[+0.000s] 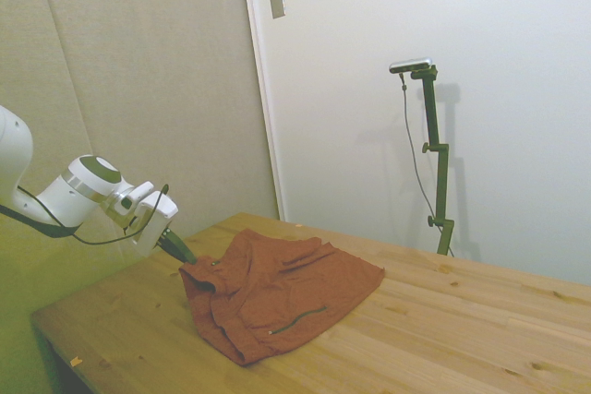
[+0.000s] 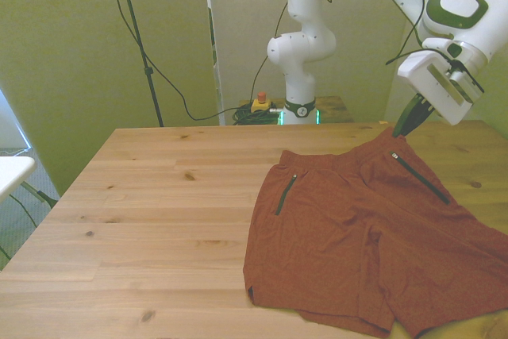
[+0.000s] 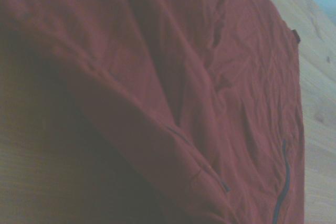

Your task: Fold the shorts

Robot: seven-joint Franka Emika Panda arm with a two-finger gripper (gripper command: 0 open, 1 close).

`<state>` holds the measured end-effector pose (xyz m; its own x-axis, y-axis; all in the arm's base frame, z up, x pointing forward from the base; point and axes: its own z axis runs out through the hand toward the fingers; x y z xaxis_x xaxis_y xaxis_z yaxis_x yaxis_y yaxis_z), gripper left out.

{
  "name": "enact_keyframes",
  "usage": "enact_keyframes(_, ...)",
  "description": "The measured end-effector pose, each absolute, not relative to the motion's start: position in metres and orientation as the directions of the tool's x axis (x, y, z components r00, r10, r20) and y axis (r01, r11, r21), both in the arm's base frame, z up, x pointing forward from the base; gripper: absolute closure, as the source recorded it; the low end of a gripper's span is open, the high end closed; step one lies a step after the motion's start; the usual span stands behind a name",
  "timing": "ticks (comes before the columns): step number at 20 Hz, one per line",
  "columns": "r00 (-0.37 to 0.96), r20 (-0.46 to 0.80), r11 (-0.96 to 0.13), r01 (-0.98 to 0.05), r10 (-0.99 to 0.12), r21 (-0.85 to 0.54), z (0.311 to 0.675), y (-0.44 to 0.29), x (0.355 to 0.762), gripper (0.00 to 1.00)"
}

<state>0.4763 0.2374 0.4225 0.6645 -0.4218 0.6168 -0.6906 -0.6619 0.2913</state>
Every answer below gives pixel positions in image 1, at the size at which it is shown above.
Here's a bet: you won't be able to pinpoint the white wall corner trim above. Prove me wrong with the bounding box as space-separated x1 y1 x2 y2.
238 0 287 222

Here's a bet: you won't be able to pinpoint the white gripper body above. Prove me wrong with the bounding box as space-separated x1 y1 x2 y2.
131 191 180 258

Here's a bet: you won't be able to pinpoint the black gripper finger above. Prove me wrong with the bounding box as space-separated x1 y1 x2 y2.
163 228 198 266
156 235 188 263

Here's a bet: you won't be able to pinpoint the silver exterior camera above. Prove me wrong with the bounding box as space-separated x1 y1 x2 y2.
389 56 435 75

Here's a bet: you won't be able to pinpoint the dark jointed camera stand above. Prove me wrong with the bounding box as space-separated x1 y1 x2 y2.
409 66 456 257

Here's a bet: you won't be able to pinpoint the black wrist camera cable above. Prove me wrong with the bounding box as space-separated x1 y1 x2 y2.
0 185 170 245

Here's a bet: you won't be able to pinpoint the dark red fabric shorts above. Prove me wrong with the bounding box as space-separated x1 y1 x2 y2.
177 228 386 366

